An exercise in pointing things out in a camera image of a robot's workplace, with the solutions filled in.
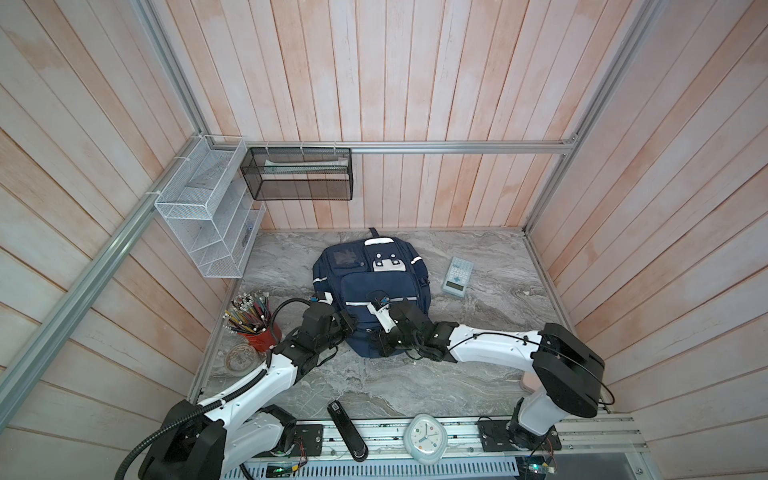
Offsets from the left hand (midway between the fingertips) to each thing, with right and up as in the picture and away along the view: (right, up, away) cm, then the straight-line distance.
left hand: (359, 322), depth 83 cm
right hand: (+3, -4, -1) cm, 5 cm away
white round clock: (+17, -26, -12) cm, 33 cm away
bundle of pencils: (-30, +3, -5) cm, 30 cm away
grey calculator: (+34, +11, +21) cm, 42 cm away
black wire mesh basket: (-23, +48, +20) cm, 57 cm away
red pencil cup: (-28, -5, 0) cm, 28 cm away
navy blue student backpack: (-4, +14, +17) cm, 22 cm away
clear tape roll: (-36, -12, +4) cm, 38 cm away
